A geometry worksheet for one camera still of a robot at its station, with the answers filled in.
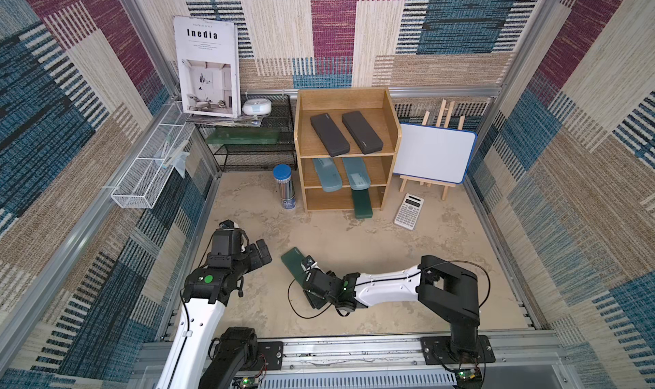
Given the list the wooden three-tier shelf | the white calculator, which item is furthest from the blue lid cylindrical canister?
the white calculator

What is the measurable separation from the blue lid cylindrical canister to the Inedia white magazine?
0.23 metres

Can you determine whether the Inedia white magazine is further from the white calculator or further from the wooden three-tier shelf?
the white calculator

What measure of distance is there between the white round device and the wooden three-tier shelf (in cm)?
11

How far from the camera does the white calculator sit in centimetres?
102
